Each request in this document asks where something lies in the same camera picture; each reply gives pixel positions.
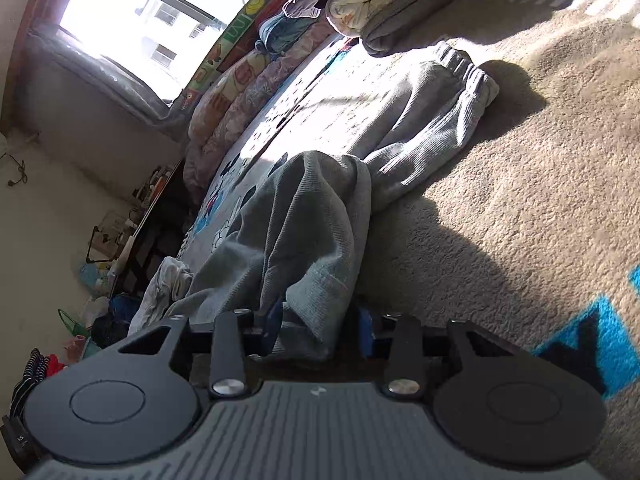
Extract grey curtain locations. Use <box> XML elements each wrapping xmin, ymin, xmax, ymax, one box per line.
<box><xmin>26</xmin><ymin>24</ymin><xmax>189</xmax><ymax>141</ymax></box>

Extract yellow orange cartoon pillow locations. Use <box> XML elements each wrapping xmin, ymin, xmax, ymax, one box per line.
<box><xmin>188</xmin><ymin>50</ymin><xmax>271</xmax><ymax>146</ymax></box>

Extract grey sweatpants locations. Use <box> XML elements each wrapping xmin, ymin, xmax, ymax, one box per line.
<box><xmin>170</xmin><ymin>42</ymin><xmax>499</xmax><ymax>361</ymax></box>

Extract white folded garment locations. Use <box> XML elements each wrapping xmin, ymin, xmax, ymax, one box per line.
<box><xmin>128</xmin><ymin>257</ymin><xmax>193</xmax><ymax>336</ymax></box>

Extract window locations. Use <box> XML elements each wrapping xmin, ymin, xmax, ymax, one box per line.
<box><xmin>60</xmin><ymin>0</ymin><xmax>250</xmax><ymax>104</ymax></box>

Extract pink floral quilt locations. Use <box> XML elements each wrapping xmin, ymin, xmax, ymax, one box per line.
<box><xmin>183</xmin><ymin>18</ymin><xmax>334</xmax><ymax>204</ymax></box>

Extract stack of colourful clothes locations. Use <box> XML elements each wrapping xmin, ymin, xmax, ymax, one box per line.
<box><xmin>9</xmin><ymin>348</ymin><xmax>66</xmax><ymax>418</ymax></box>

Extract cluttered dark side table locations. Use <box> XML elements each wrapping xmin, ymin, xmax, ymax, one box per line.
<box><xmin>79</xmin><ymin>162</ymin><xmax>194</xmax><ymax>299</ymax></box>

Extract colourful alphabet foam mat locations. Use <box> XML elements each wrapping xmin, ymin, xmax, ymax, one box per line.
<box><xmin>170</xmin><ymin>0</ymin><xmax>282</xmax><ymax>115</ymax></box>

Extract Mickey Mouse brown blanket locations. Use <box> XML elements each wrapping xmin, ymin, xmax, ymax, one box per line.
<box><xmin>180</xmin><ymin>0</ymin><xmax>639</xmax><ymax>479</ymax></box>

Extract blue folded quilt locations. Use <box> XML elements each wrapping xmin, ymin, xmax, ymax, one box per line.
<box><xmin>255</xmin><ymin>12</ymin><xmax>317</xmax><ymax>55</ymax></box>

